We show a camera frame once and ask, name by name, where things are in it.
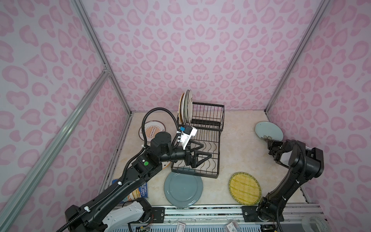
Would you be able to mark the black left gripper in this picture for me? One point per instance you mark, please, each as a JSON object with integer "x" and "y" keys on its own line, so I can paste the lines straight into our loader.
{"x": 192, "y": 161}

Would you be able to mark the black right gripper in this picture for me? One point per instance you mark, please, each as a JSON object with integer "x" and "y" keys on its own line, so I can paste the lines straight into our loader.
{"x": 272, "y": 145}

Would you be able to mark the light blue flower plate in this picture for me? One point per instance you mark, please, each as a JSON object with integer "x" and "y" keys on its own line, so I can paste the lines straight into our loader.
{"x": 268, "y": 131}

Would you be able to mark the black wire dish rack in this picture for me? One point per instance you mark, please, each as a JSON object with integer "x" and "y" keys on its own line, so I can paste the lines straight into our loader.
{"x": 208, "y": 119}

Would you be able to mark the teal green round plate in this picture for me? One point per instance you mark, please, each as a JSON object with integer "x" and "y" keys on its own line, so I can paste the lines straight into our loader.
{"x": 182, "y": 190}

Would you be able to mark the orange woven round plate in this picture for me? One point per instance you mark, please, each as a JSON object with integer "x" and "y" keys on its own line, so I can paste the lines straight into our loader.
{"x": 180, "y": 109}

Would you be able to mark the yellow woven round plate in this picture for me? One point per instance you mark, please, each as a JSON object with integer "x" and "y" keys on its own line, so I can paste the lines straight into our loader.
{"x": 244, "y": 189}

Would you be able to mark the white plate dark rings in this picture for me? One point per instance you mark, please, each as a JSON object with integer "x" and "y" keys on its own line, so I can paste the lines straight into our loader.
{"x": 184, "y": 107}

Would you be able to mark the white plate floral sprigs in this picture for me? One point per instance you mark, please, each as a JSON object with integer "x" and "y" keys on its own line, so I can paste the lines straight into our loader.
{"x": 189, "y": 106}

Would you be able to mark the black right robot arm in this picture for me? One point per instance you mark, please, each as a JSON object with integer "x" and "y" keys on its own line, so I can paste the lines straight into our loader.
{"x": 303, "y": 165}

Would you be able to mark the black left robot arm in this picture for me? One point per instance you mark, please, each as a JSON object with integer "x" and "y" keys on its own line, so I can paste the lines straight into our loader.
{"x": 139, "y": 170}

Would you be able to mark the white plate orange sunburst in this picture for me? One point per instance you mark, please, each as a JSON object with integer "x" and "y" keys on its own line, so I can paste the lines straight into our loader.
{"x": 152, "y": 128}

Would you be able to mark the blue illustrated children's book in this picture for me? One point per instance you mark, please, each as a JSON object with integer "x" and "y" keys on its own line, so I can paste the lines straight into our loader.
{"x": 141, "y": 192}

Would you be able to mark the clear tape roll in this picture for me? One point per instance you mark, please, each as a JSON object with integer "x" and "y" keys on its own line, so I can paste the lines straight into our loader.
{"x": 313, "y": 223}

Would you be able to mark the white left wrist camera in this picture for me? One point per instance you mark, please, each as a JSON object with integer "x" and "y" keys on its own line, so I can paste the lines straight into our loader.
{"x": 185, "y": 134}

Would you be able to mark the aluminium front rail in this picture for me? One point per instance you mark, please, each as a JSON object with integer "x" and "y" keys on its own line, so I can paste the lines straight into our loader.
{"x": 131, "y": 212}

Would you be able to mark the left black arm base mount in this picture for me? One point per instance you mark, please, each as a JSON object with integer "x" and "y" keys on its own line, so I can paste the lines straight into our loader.
{"x": 153, "y": 215}

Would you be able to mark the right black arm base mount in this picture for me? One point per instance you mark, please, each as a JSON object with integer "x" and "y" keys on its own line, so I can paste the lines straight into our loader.
{"x": 250, "y": 214}

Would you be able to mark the right corner aluminium post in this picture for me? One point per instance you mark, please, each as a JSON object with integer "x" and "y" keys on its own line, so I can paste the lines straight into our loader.
{"x": 313, "y": 25}

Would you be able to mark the corner aluminium post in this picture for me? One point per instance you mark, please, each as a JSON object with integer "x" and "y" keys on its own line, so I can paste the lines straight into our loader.
{"x": 313, "y": 25}
{"x": 87, "y": 24}

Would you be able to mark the left corner aluminium post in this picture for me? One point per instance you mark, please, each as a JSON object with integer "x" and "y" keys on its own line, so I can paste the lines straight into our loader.
{"x": 87, "y": 24}

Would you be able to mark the diagonal aluminium frame bar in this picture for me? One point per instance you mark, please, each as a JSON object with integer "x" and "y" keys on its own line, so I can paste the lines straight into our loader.
{"x": 27, "y": 187}

